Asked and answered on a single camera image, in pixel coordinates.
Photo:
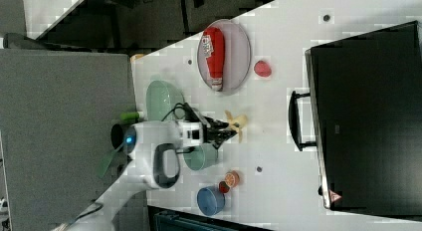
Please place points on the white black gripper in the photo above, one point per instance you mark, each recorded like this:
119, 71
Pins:
195, 133

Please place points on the grey fabric panel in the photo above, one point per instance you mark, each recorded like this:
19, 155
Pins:
57, 111

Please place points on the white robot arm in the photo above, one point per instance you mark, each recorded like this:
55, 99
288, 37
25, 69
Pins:
147, 143

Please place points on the black toaster oven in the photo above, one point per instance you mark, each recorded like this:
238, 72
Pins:
366, 101

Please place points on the orange slice toy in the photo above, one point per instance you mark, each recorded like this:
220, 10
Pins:
232, 178

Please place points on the black oven door handle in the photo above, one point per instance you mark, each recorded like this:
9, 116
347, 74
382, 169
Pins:
294, 121

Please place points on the grey round plate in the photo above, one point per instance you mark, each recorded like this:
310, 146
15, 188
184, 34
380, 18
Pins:
237, 56

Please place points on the teal green cup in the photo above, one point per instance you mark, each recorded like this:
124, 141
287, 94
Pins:
200, 157

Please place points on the red toy strawberry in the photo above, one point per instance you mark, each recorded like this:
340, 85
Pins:
262, 69

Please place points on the blue cup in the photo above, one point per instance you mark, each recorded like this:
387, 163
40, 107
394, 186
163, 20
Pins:
210, 200

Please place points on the dark red small toy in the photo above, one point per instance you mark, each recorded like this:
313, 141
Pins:
223, 187

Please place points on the yellow plush peeled banana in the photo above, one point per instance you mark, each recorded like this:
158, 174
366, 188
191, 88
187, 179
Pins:
236, 123

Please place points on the red ketchup bottle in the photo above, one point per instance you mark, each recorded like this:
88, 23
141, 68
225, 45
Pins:
213, 45

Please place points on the light green bowl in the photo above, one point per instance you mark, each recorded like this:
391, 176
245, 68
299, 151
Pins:
161, 98

